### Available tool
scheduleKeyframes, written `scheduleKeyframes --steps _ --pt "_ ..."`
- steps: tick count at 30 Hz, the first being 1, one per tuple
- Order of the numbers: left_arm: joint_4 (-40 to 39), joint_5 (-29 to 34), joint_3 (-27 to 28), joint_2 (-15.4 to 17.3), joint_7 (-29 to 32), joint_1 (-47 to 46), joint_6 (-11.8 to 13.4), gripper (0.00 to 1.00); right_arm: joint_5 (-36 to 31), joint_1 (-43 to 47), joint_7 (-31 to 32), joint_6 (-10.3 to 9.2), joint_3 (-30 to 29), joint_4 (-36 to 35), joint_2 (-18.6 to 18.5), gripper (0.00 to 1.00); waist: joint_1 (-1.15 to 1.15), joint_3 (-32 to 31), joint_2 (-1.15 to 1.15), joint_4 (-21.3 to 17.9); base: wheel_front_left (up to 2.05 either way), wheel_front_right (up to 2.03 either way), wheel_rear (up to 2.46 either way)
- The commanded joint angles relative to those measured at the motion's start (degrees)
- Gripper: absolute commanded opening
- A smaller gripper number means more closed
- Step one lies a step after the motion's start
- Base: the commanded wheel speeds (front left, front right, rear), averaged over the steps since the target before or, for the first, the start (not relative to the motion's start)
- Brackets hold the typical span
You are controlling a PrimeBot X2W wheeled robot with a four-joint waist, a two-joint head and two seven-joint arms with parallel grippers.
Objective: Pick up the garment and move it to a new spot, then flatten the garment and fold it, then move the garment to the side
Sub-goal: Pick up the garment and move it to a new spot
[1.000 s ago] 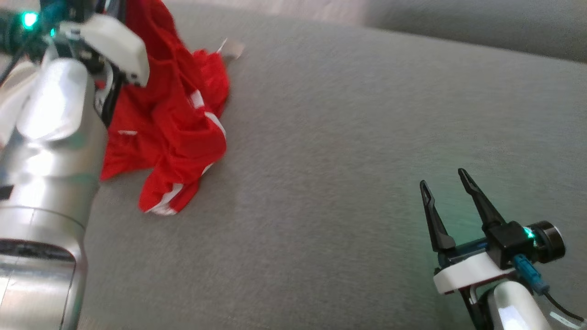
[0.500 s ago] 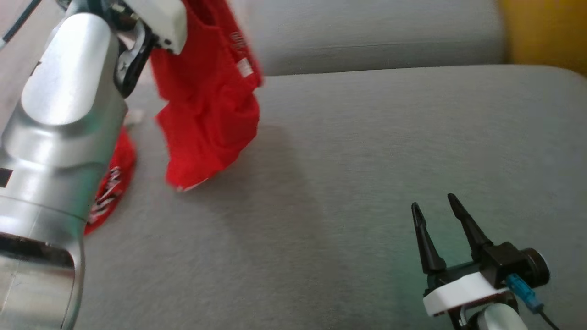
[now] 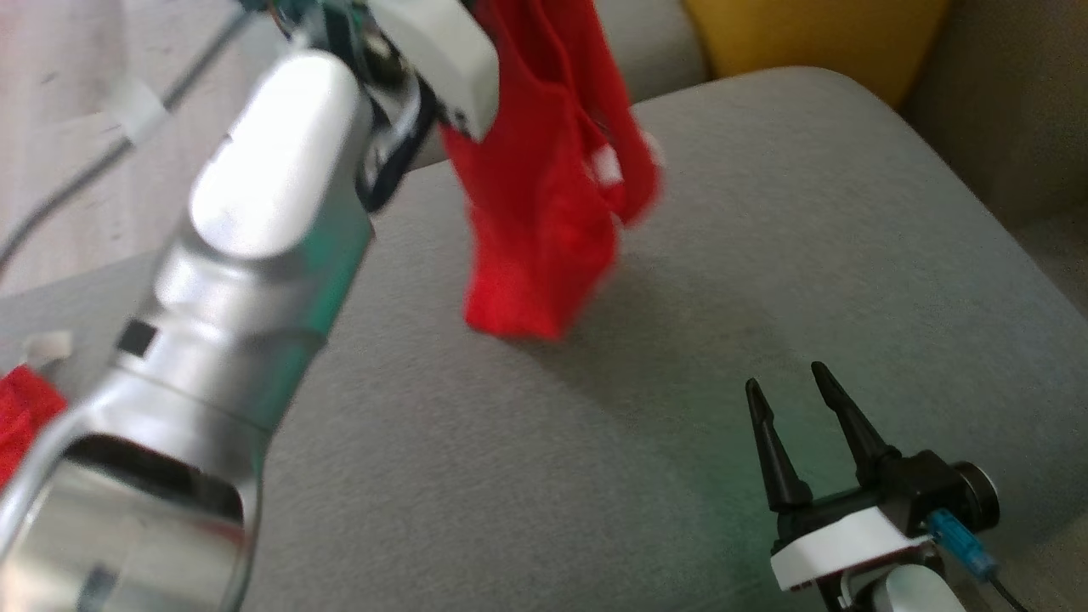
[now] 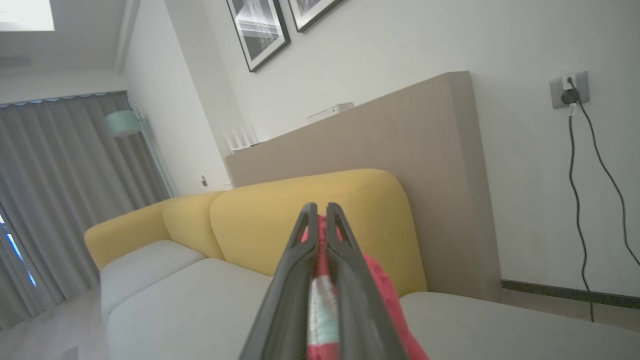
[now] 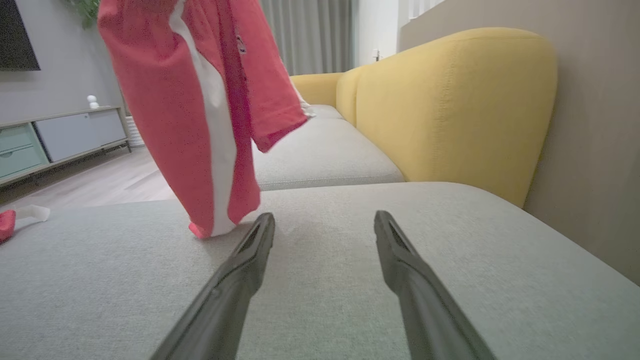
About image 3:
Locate blue plug black cable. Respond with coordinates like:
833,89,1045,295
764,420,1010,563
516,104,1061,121
926,508,1034,612

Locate large grey sofa seat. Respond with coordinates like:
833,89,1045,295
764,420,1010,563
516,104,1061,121
0,66,1088,612

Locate wide yellow sofa back cushion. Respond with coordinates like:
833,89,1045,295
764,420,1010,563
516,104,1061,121
680,0,953,110

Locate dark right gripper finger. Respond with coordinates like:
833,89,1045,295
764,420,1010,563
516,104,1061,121
745,378,813,512
812,361,902,488

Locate plain red garment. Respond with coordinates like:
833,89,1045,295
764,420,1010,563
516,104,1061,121
440,0,664,343

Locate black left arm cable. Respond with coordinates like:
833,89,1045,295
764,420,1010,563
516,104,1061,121
357,81,436,213

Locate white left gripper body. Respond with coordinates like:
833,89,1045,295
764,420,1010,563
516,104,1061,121
365,0,501,142

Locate medium grey sofa seat cushion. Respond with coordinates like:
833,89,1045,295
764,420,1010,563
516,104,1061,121
406,0,711,171

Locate grey floor cable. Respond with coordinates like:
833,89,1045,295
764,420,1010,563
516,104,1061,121
0,13,256,273

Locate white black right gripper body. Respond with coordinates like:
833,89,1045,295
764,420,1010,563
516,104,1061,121
769,484,938,593

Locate white floor tape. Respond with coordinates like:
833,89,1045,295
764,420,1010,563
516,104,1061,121
106,75,171,144

